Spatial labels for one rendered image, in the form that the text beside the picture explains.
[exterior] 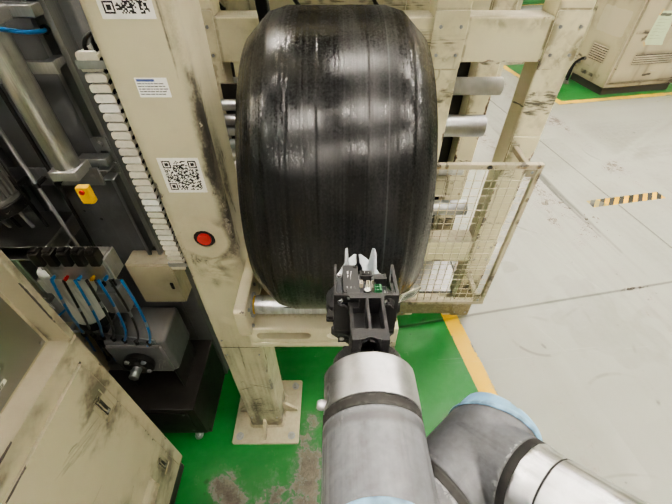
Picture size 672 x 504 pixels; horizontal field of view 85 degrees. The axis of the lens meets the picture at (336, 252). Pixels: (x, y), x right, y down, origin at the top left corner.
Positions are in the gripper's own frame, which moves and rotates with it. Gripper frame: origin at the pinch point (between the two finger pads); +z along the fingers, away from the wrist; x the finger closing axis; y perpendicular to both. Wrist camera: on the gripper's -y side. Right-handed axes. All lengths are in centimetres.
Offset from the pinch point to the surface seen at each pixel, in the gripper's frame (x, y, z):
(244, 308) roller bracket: 23.0, -24.2, 14.2
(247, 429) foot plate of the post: 39, -116, 34
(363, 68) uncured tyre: -0.5, 24.0, 12.5
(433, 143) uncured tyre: -10.6, 15.1, 8.6
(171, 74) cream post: 28.4, 21.7, 19.3
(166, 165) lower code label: 34.1, 6.1, 21.0
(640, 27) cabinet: -299, -9, 379
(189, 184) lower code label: 31.0, 2.0, 21.4
